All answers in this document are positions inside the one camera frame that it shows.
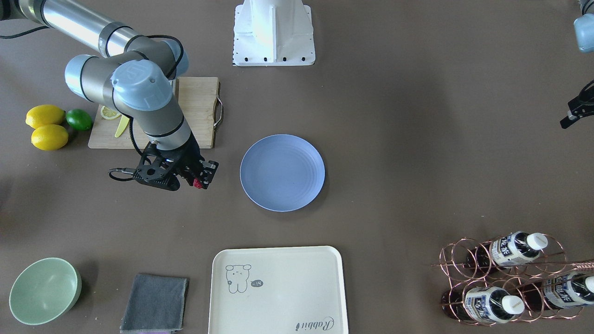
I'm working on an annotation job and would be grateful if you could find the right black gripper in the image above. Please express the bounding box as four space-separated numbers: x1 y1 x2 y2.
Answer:
132 137 219 192

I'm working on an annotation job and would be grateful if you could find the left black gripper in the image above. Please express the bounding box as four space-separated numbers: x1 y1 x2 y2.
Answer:
560 80 594 129

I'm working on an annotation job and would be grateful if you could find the red strawberry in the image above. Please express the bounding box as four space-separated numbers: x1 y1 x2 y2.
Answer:
193 178 205 189

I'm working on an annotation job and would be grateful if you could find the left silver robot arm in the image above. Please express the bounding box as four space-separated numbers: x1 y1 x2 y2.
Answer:
560 0 594 129

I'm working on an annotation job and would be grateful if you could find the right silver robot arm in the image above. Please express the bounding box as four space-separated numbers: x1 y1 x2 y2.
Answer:
1 0 218 192

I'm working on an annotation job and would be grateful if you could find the blue round plate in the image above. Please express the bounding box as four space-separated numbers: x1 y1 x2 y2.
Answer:
239 135 325 212

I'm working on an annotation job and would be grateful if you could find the yellow plastic knife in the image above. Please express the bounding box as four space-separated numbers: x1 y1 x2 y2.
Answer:
114 115 130 138

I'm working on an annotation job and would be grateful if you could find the wooden cutting board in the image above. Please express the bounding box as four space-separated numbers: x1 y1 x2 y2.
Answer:
88 77 223 149

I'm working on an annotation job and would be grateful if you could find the lemon slice upper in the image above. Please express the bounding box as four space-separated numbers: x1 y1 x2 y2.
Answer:
99 105 122 120

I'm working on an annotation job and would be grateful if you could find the green lime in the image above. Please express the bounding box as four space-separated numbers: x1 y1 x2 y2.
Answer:
65 109 93 131

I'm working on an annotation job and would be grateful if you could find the yellow lemon lower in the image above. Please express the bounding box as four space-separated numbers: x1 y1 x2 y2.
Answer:
31 124 69 151

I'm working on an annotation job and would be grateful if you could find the yellow lemon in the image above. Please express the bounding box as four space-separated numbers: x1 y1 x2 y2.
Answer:
25 104 65 129
31 124 69 151

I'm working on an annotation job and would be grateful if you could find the yellow lemon upper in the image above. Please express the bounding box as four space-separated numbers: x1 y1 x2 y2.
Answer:
25 104 65 129

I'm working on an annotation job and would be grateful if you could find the grey folded cloth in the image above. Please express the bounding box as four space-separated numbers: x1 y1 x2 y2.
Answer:
120 274 189 334

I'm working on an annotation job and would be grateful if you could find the tea bottle middle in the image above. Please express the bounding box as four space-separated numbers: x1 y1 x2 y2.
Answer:
465 231 548 274

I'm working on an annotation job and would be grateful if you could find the tea bottle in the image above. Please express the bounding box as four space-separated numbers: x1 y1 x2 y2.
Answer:
465 231 548 274
441 287 525 325
519 271 594 311

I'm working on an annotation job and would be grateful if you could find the green bowl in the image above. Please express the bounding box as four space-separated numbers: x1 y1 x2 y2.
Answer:
9 257 82 326

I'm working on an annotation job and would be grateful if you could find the cream rabbit tray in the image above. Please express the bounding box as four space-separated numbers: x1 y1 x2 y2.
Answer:
208 246 349 334

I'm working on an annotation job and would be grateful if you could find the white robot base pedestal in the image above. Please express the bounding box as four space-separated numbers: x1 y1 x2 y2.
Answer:
232 0 316 66

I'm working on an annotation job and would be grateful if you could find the copper wire bottle rack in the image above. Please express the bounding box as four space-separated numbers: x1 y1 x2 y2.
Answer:
438 233 593 323

